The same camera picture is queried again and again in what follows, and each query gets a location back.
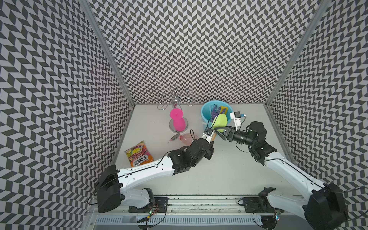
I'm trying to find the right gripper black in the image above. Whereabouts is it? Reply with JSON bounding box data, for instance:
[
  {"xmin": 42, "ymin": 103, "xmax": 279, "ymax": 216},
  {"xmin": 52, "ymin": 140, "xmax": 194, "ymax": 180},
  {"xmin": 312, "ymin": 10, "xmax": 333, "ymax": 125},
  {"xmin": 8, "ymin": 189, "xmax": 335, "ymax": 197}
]
[{"xmin": 213, "ymin": 125, "xmax": 255, "ymax": 147}]

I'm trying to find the green trowel wooden handle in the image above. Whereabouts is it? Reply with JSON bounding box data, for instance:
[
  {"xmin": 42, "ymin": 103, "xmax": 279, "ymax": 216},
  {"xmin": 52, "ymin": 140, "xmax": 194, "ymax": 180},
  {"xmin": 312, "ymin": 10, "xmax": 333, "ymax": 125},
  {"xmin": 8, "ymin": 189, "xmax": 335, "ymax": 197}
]
[{"xmin": 211, "ymin": 114, "xmax": 228, "ymax": 141}]

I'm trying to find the purple rake pink handle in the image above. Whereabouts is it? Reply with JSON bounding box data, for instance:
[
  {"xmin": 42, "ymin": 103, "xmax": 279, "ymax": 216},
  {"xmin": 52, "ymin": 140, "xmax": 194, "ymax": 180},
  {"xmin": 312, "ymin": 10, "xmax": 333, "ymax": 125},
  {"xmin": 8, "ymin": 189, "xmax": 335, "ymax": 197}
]
[{"xmin": 210, "ymin": 104, "xmax": 220, "ymax": 122}]

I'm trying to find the yellow toy shovel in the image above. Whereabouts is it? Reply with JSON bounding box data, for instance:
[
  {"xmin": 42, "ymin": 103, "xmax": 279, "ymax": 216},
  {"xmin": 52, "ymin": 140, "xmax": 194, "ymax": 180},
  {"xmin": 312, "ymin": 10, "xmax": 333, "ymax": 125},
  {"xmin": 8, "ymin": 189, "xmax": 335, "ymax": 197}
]
[{"xmin": 219, "ymin": 106, "xmax": 228, "ymax": 115}]

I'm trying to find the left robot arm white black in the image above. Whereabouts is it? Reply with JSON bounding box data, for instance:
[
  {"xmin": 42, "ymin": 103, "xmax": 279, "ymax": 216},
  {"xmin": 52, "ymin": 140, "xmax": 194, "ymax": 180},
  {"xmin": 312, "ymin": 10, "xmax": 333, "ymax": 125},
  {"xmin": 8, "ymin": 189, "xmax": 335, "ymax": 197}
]
[{"xmin": 96, "ymin": 138, "xmax": 214, "ymax": 213}]

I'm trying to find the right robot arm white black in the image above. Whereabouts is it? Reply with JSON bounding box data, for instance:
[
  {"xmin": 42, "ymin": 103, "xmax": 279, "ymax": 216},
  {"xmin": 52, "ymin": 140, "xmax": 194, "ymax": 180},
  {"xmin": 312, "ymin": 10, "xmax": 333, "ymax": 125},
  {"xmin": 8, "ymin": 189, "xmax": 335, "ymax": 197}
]
[{"xmin": 214, "ymin": 122, "xmax": 348, "ymax": 230}]

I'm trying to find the clear pink plastic glass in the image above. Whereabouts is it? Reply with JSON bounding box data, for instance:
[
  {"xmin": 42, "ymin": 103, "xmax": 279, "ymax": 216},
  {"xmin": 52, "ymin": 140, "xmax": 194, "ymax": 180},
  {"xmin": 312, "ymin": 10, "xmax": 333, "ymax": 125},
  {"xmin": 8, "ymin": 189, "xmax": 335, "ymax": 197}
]
[{"xmin": 169, "ymin": 133, "xmax": 198, "ymax": 146}]

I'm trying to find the turquoise plastic bucket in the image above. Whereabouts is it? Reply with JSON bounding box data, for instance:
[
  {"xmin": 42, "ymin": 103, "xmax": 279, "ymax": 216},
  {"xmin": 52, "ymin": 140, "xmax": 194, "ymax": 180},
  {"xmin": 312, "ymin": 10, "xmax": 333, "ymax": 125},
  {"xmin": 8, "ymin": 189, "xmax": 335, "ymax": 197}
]
[{"xmin": 200, "ymin": 100, "xmax": 233, "ymax": 129}]

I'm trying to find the orange candy bag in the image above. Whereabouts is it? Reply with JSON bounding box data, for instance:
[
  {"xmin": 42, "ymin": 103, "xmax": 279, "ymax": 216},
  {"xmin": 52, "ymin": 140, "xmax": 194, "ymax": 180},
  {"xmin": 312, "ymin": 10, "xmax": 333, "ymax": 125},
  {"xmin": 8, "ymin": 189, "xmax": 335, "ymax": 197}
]
[{"xmin": 125, "ymin": 141, "xmax": 154, "ymax": 167}]

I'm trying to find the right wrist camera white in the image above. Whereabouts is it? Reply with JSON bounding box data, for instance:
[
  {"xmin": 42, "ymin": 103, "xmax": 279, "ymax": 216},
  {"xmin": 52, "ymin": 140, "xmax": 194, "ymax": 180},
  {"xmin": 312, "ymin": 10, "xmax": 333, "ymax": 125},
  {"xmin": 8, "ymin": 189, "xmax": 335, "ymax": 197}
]
[{"xmin": 230, "ymin": 111, "xmax": 246, "ymax": 131}]

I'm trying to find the chrome wire glass rack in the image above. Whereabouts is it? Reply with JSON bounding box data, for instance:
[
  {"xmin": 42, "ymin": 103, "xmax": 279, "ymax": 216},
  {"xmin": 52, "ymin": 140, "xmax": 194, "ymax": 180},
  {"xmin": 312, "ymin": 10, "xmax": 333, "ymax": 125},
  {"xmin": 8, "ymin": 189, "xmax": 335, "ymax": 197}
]
[{"xmin": 157, "ymin": 88, "xmax": 195, "ymax": 133}]

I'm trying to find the aluminium front rail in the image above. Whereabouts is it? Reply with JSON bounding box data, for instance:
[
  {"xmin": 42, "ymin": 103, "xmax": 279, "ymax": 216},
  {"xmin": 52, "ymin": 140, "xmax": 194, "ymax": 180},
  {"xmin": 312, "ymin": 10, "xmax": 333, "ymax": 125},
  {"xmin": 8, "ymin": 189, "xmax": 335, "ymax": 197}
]
[{"xmin": 80, "ymin": 195, "xmax": 311, "ymax": 230}]

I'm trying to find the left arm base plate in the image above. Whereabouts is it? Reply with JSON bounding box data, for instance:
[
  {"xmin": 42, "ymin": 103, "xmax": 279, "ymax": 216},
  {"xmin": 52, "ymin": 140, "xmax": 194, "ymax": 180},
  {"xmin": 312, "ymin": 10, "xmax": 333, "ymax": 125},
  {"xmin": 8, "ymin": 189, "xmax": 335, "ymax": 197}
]
[{"xmin": 128, "ymin": 196, "xmax": 169, "ymax": 213}]

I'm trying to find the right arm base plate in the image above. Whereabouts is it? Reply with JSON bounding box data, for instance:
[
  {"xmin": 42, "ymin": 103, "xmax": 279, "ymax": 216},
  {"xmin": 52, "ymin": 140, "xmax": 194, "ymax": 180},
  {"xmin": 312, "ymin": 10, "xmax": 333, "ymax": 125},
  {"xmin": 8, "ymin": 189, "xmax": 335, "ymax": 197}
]
[{"xmin": 237, "ymin": 196, "xmax": 277, "ymax": 213}]

